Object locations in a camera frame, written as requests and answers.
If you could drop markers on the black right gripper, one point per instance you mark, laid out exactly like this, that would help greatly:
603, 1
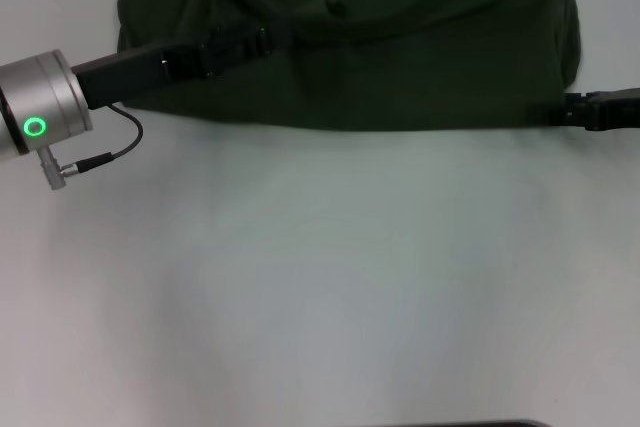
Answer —
617, 109

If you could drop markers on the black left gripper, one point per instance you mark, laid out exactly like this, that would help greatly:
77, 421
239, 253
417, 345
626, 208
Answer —
135, 72

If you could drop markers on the dark green printed t-shirt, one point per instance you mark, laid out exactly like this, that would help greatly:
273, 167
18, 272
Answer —
400, 62

